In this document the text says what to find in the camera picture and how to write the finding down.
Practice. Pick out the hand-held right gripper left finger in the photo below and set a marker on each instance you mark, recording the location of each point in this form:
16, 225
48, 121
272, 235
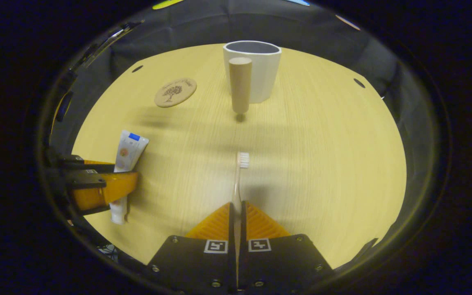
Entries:
191, 262

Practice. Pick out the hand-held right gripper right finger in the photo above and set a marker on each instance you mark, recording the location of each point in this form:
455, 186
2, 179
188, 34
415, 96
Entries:
281, 262

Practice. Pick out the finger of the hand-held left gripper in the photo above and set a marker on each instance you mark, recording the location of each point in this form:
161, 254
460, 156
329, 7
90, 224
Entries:
92, 167
84, 180

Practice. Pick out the white toothpaste tube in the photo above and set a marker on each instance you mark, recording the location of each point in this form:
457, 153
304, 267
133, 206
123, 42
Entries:
129, 151

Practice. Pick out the round wooden coaster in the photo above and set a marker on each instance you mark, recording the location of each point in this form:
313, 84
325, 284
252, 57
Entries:
175, 92

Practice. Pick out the wooden desktop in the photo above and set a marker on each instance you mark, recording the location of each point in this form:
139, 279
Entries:
322, 164

